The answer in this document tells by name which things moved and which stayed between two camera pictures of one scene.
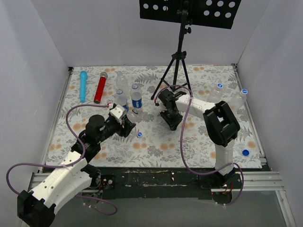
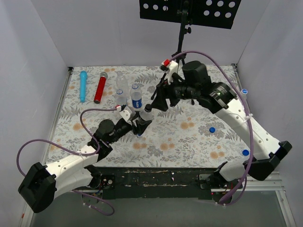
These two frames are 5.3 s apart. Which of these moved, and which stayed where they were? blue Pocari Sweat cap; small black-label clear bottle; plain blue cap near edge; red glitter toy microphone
Moved: small black-label clear bottle
Stayed: blue Pocari Sweat cap; plain blue cap near edge; red glitter toy microphone
